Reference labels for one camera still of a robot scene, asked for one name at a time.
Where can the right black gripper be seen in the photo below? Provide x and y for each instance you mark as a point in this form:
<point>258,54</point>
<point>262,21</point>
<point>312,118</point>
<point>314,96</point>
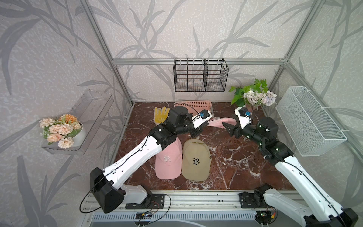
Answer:
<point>233,129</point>

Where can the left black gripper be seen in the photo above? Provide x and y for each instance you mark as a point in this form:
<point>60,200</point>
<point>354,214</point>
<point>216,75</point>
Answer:
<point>197,131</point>

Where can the pink baseball cap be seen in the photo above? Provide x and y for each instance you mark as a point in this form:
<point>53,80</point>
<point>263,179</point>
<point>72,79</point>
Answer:
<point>218,122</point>
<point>168,164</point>

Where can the beige baseball cap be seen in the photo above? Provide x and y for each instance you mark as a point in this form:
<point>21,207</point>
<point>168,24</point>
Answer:
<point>196,160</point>

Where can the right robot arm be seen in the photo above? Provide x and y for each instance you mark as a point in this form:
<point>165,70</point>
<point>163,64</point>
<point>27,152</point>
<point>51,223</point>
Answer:
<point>321,210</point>

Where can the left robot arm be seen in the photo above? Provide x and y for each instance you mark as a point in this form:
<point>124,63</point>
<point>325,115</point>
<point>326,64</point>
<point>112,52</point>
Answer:
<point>107,185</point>

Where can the yellow work glove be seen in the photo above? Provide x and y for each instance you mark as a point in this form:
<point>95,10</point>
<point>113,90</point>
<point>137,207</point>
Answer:
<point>160,115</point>

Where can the pink plastic basket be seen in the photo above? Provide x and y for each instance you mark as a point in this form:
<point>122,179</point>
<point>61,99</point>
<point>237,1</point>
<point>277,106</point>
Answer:
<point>196,106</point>

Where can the pink vase with flowers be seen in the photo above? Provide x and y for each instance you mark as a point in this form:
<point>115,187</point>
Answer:
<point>254,95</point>

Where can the clear acrylic shelf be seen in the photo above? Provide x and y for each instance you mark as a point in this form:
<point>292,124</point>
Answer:
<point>90,110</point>

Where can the white pot peach flowers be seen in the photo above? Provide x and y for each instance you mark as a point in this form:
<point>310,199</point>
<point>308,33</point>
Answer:
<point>65,131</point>

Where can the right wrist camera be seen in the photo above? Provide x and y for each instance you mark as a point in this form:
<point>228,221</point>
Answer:
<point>243,116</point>

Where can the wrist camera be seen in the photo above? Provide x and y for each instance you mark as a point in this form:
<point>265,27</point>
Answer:
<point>243,116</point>
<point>201,119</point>

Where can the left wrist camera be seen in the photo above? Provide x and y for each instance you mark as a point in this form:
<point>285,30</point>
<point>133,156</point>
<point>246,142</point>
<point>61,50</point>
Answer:
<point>201,119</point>

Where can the black wire rack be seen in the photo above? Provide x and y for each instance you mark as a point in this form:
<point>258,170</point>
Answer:
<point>200,75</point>

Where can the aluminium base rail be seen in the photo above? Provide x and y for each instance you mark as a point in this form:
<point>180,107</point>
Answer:
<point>209,200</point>

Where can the white mesh wall basket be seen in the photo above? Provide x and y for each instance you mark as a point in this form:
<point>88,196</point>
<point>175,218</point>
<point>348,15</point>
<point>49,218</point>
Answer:
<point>311,128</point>

